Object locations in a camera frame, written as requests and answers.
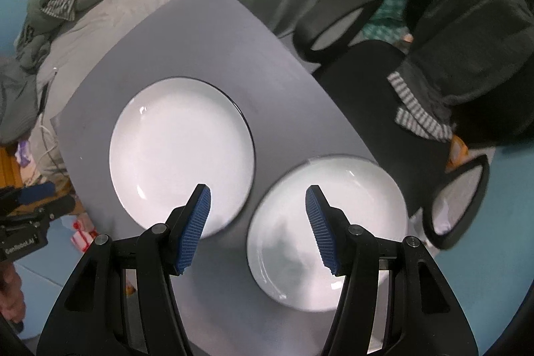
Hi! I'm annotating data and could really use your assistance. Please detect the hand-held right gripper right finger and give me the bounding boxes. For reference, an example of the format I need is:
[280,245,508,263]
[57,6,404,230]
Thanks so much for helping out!
[305,185,478,356]

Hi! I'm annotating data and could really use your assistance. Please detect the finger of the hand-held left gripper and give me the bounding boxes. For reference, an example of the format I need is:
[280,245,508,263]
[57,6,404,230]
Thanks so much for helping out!
[39,194,76,221]
[0,182,56,211]

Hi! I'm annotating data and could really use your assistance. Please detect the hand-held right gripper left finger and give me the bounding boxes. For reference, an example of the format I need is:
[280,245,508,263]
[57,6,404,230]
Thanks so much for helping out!
[37,184,212,356]

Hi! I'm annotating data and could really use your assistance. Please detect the white bowl black rim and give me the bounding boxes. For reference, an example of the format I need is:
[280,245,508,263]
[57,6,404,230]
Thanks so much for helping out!
[246,156,409,313]

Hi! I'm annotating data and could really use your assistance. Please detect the white plate black rim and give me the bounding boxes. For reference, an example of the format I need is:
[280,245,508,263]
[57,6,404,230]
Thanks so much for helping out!
[109,77,256,239]

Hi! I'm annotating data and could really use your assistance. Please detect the person's left hand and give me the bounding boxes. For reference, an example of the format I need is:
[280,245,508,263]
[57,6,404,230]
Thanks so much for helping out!
[0,262,25,324]

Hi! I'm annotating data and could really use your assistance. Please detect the red white packet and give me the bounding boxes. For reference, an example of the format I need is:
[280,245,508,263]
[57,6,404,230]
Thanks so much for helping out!
[70,213,97,253]

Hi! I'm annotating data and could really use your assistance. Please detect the orange wooden furniture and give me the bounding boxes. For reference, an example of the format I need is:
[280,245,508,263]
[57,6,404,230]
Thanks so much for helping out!
[0,145,22,191]

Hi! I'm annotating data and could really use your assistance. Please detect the black office chair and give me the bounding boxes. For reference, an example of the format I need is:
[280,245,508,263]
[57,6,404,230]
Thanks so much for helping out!
[292,0,491,251]

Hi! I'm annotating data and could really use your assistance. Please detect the grey white striped garment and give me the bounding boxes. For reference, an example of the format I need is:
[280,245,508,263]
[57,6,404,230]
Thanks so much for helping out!
[387,72,454,142]

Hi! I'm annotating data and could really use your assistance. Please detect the dark grey fleece garment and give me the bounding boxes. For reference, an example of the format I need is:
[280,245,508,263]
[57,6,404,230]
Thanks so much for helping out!
[388,0,534,151]

